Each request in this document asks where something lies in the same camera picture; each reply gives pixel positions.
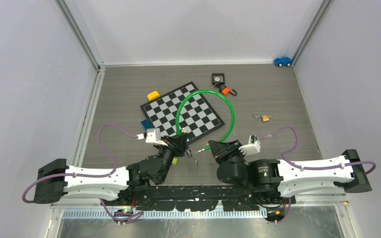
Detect green cable lock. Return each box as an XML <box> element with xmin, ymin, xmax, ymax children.
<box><xmin>175</xmin><ymin>89</ymin><xmax>236</xmax><ymax>142</ymax></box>

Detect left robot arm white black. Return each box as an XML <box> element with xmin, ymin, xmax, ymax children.
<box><xmin>31</xmin><ymin>132</ymin><xmax>188</xmax><ymax>205</ymax></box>

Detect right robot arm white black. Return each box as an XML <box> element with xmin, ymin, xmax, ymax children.
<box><xmin>208</xmin><ymin>135</ymin><xmax>372</xmax><ymax>204</ymax></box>

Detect blue toy car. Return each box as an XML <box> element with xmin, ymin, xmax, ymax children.
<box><xmin>273</xmin><ymin>57</ymin><xmax>293</xmax><ymax>67</ymax></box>

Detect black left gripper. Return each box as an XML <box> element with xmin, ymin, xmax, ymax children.
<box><xmin>155</xmin><ymin>132</ymin><xmax>188</xmax><ymax>183</ymax></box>

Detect silver cable lock keys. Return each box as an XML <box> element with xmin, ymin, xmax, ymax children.
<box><xmin>186</xmin><ymin>149</ymin><xmax>199</xmax><ymax>167</ymax></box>

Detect blue lego brick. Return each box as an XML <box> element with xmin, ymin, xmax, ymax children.
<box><xmin>140</xmin><ymin>119</ymin><xmax>153</xmax><ymax>131</ymax></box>

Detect yellow toy block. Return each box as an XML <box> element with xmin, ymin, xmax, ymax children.
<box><xmin>147</xmin><ymin>91</ymin><xmax>161</xmax><ymax>102</ymax></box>

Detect aluminium frame rail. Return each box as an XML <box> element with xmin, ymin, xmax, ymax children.
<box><xmin>58</xmin><ymin>194</ymin><xmax>349</xmax><ymax>220</ymax></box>

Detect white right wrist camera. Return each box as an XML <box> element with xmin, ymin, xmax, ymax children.
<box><xmin>239</xmin><ymin>135</ymin><xmax>261</xmax><ymax>155</ymax></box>

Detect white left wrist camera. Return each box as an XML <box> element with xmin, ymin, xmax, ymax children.
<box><xmin>136</xmin><ymin>128</ymin><xmax>164</xmax><ymax>145</ymax></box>

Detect brass padlock with steel shackle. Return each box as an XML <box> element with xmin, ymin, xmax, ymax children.
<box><xmin>253</xmin><ymin>112</ymin><xmax>272</xmax><ymax>122</ymax></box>

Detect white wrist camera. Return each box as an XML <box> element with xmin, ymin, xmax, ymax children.
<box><xmin>239</xmin><ymin>135</ymin><xmax>261</xmax><ymax>155</ymax></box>
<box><xmin>136</xmin><ymin>128</ymin><xmax>164</xmax><ymax>145</ymax></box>

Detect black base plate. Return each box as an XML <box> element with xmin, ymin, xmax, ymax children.
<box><xmin>104</xmin><ymin>185</ymin><xmax>296</xmax><ymax>212</ymax></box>

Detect black white chessboard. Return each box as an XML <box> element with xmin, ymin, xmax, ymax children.
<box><xmin>140</xmin><ymin>81</ymin><xmax>225</xmax><ymax>144</ymax></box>

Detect orange black padlock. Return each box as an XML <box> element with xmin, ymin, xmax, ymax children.
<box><xmin>219</xmin><ymin>85</ymin><xmax>237</xmax><ymax>96</ymax></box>

